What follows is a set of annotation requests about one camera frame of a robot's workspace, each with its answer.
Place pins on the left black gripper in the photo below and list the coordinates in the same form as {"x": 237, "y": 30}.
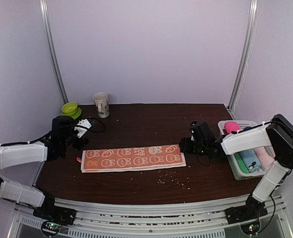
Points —
{"x": 81, "y": 143}

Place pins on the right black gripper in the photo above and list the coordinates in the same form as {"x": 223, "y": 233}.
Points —
{"x": 184, "y": 147}

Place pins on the orange patterned towel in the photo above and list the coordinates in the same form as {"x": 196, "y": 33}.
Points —
{"x": 131, "y": 159}

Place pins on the pink microfiber towel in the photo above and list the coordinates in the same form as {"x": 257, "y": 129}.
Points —
{"x": 231, "y": 127}

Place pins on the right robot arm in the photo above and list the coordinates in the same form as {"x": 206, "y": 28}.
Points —
{"x": 278, "y": 133}

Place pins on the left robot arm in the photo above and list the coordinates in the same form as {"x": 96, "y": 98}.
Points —
{"x": 64, "y": 134}

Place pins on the green plastic plate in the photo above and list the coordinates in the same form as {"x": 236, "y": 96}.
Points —
{"x": 75, "y": 113}

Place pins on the green plastic bowl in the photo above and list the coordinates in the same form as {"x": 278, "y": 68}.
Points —
{"x": 69, "y": 109}

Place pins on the beige ceramic mug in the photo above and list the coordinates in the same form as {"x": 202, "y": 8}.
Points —
{"x": 101, "y": 102}

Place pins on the white plastic basket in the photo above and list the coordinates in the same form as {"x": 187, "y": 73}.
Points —
{"x": 238, "y": 174}

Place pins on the green rolled towel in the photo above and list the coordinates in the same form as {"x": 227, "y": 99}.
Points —
{"x": 241, "y": 163}

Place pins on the blue cartoon rolled towel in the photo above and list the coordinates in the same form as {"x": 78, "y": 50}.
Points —
{"x": 251, "y": 161}

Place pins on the light pink rolled towel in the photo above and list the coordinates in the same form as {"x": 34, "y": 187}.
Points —
{"x": 265, "y": 159}

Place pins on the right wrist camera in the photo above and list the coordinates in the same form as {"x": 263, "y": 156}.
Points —
{"x": 201, "y": 132}

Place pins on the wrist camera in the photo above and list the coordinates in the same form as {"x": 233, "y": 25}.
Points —
{"x": 82, "y": 127}
{"x": 201, "y": 132}

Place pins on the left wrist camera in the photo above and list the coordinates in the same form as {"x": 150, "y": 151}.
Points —
{"x": 82, "y": 127}

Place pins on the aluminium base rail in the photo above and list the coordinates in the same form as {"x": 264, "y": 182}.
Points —
{"x": 186, "y": 220}

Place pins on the right aluminium frame post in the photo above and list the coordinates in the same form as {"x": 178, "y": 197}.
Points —
{"x": 243, "y": 63}

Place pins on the aluminium frame post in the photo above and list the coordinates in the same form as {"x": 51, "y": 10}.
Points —
{"x": 52, "y": 50}
{"x": 243, "y": 63}

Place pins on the left aluminium frame post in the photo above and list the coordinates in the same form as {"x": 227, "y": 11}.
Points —
{"x": 52, "y": 50}

